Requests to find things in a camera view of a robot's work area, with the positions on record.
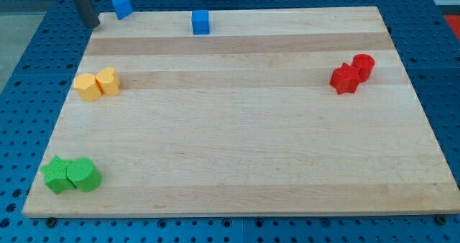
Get yellow hexagon block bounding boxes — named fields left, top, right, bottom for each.
left=73, top=73, right=102, bottom=102

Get blue cube block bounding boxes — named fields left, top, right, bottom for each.
left=191, top=10, right=211, bottom=35

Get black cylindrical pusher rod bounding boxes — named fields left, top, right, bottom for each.
left=73, top=0, right=100, bottom=29

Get red star block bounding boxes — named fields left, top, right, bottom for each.
left=329, top=63, right=361, bottom=94

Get green cylinder block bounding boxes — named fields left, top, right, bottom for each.
left=67, top=157, right=102, bottom=192

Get yellow heart block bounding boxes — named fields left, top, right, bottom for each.
left=96, top=67, right=120, bottom=96

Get light wooden board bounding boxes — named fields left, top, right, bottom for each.
left=23, top=6, right=459, bottom=218

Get blue triangle block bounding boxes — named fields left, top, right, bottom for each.
left=111, top=0, right=134, bottom=20

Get red cylinder block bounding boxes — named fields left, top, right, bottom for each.
left=351, top=54, right=375, bottom=82

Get green star block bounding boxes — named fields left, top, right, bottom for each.
left=40, top=155, right=76, bottom=194

